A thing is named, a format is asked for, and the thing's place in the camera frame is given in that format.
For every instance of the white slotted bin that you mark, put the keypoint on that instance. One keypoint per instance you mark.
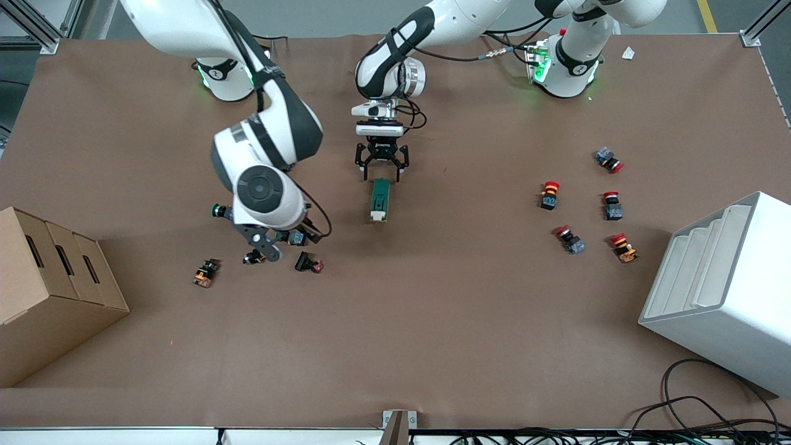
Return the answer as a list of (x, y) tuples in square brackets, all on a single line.
[(741, 296)]

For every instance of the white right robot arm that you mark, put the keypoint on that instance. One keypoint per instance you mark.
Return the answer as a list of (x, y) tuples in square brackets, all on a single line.
[(179, 25)]

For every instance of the black selector orange block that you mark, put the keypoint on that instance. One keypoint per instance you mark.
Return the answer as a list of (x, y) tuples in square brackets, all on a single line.
[(204, 275)]

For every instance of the white table edge rail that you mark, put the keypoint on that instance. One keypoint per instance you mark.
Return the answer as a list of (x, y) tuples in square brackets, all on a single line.
[(123, 437)]

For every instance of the white paper scrap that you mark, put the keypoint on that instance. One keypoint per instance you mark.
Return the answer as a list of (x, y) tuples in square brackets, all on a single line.
[(628, 54)]

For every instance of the metal base box green light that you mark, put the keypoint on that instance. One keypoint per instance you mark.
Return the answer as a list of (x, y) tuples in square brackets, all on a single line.
[(532, 62)]

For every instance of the aluminium frame profile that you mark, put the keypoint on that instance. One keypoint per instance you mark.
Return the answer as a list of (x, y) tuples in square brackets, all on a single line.
[(751, 38), (46, 43)]

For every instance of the brown table cover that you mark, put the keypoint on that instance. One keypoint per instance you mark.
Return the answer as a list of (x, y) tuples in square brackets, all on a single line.
[(432, 321)]

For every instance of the green load switch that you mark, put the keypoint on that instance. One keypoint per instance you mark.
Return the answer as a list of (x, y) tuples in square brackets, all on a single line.
[(381, 201)]

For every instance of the red push button grey block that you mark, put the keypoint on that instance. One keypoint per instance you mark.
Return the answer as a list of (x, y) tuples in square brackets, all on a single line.
[(576, 246), (604, 155), (613, 212)]

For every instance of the brown cardboard box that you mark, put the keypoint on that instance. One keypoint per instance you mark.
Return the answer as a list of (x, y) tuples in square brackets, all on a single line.
[(37, 321)]

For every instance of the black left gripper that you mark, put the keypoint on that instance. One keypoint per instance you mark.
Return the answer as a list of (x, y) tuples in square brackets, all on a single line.
[(381, 146)]

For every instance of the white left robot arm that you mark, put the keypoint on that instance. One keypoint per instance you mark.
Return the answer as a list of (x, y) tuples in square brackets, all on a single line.
[(457, 15)]

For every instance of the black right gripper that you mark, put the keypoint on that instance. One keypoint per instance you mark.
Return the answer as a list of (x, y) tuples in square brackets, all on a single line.
[(290, 235)]

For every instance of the red mushroom button orange block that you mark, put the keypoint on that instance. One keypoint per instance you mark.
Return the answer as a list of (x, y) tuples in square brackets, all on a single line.
[(626, 253)]

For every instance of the green push button grey block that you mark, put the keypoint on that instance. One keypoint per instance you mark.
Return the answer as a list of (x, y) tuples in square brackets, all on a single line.
[(298, 238), (217, 211)]

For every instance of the black switch red cap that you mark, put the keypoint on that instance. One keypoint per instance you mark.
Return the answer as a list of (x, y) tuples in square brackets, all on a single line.
[(303, 262)]

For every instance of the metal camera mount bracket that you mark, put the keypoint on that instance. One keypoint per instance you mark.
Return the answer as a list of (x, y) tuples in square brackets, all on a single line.
[(395, 429)]

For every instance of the black button orange block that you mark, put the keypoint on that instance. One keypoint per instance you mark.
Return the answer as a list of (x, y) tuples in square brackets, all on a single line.
[(252, 258)]

